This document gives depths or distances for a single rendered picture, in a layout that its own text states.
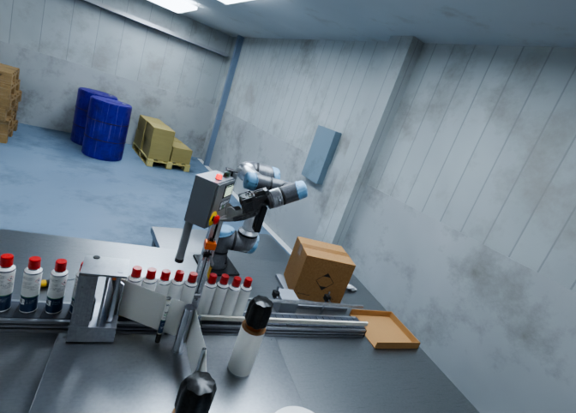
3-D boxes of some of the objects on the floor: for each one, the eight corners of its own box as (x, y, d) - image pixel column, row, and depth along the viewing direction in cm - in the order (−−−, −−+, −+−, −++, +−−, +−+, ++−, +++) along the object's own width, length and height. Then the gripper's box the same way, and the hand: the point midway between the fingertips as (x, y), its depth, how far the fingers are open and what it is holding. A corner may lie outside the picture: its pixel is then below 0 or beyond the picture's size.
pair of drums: (117, 144, 679) (125, 97, 655) (124, 164, 576) (135, 109, 552) (69, 134, 633) (77, 84, 608) (69, 155, 530) (78, 94, 505)
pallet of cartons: (175, 155, 747) (183, 124, 729) (189, 173, 653) (199, 138, 635) (131, 146, 695) (138, 113, 677) (140, 164, 601) (148, 126, 583)
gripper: (264, 184, 135) (213, 200, 130) (271, 192, 127) (217, 209, 122) (268, 203, 139) (219, 219, 134) (275, 212, 131) (223, 230, 126)
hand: (223, 220), depth 129 cm, fingers closed
